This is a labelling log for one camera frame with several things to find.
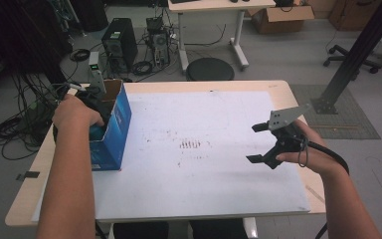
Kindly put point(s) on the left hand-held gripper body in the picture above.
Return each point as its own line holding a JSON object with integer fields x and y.
{"x": 96, "y": 81}

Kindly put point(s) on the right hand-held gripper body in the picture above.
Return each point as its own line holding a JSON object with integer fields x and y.
{"x": 286, "y": 137}

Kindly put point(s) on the blue cardboard box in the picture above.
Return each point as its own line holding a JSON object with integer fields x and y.
{"x": 117, "y": 132}

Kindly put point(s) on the person's right hand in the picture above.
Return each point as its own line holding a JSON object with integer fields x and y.
{"x": 318, "y": 157}

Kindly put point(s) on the person's left hand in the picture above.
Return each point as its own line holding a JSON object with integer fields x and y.
{"x": 73, "y": 114}

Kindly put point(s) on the white unit with green display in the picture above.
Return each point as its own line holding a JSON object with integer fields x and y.
{"x": 94, "y": 59}

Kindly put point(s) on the black computer tower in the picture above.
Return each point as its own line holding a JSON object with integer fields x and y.
{"x": 121, "y": 43}

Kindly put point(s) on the grey floor mat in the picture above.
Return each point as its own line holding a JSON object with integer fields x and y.
{"x": 351, "y": 126}

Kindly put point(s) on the white table sheet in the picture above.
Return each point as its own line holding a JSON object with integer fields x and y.
{"x": 195, "y": 182}

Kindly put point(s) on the grey open computer tower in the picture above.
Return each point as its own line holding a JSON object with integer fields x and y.
{"x": 160, "y": 45}

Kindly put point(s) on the round black stool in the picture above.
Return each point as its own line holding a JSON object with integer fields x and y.
{"x": 210, "y": 69}

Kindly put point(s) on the small black device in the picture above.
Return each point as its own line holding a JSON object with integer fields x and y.
{"x": 154, "y": 24}

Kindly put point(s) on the person's right leg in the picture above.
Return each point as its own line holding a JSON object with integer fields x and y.
{"x": 217, "y": 229}

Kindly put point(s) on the person's leg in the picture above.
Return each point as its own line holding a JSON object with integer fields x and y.
{"x": 217, "y": 229}
{"x": 139, "y": 231}

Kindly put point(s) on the black curtain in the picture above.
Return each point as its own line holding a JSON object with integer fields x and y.
{"x": 20, "y": 33}

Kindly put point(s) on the black office chair base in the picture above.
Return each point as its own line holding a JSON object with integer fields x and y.
{"x": 344, "y": 56}

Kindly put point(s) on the open brown cardboard box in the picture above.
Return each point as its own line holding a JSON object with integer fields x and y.
{"x": 278, "y": 21}

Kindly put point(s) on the grey tape piece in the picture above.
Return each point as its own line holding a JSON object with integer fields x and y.
{"x": 30, "y": 174}

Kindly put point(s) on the black metal stand beam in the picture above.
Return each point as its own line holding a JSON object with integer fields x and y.
{"x": 361, "y": 46}

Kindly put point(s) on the white desk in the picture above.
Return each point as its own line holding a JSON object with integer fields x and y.
{"x": 212, "y": 5}

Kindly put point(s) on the closed brown cardboard box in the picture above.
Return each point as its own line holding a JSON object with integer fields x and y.
{"x": 351, "y": 16}

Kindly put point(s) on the person's left leg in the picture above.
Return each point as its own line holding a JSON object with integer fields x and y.
{"x": 139, "y": 231}

